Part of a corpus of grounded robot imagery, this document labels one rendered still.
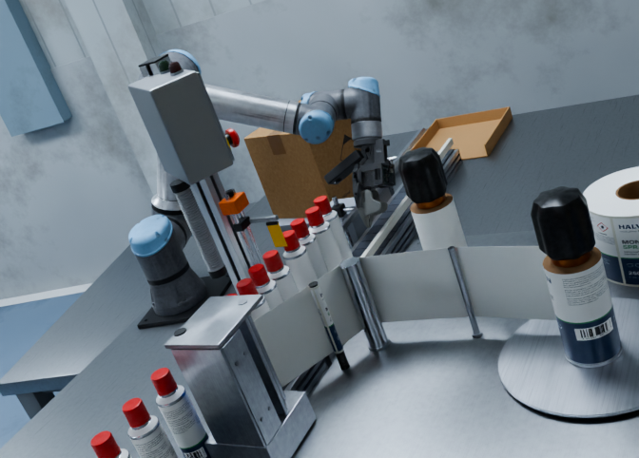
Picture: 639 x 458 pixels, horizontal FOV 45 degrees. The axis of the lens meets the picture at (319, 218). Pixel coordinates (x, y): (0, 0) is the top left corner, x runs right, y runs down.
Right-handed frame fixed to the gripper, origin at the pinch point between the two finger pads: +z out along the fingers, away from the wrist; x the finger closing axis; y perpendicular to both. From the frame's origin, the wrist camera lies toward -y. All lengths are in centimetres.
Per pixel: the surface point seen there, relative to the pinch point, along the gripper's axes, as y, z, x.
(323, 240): 2.6, 4.5, -24.3
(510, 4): -10, -99, 165
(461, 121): -4, -36, 79
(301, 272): 1.7, 10.9, -32.4
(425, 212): 28.6, 0.7, -28.0
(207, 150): -1, -13, -58
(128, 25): -178, -112, 101
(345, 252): 2.8, 7.1, -15.7
